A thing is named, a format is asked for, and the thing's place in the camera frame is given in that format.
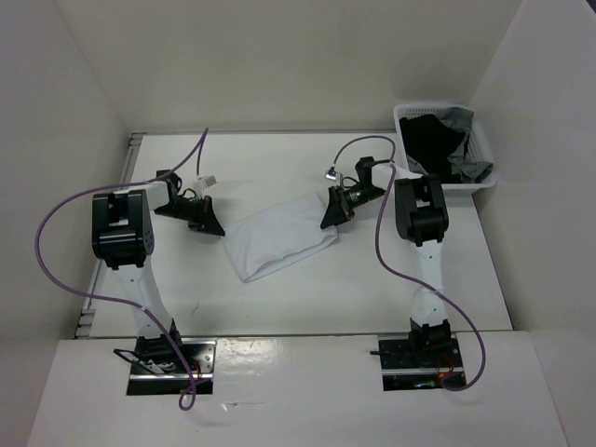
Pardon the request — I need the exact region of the grey skirt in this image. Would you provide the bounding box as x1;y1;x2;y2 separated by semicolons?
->
436;107;494;183

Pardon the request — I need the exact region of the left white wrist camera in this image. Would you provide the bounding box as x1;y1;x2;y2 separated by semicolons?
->
194;175;217;191

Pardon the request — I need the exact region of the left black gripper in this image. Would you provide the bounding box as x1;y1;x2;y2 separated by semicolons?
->
154;195;224;237

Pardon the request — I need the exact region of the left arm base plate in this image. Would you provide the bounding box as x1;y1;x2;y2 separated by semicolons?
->
119;338;216;396

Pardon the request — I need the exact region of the white plastic basket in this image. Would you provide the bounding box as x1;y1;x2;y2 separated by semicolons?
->
393;102;496;196

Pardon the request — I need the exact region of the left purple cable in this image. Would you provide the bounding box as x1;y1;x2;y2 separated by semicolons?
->
34;128;210;413

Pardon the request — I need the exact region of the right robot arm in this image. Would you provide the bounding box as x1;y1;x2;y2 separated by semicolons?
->
320;156;452;367

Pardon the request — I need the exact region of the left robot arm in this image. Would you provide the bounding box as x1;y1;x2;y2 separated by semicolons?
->
91;170;225;373

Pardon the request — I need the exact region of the white skirt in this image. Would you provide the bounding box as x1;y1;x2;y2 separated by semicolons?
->
223;193;338;283

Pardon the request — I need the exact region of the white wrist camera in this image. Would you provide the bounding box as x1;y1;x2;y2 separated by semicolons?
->
194;175;217;191
324;166;343;185

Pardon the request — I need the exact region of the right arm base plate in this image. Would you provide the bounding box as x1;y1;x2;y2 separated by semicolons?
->
370;335;467;391

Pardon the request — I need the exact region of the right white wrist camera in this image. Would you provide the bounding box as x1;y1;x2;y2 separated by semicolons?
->
324;166;343;185

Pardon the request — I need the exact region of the black skirt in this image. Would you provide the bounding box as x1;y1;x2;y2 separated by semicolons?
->
400;115;466;183

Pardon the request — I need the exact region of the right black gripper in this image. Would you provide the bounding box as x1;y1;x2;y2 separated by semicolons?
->
320;184;386;230

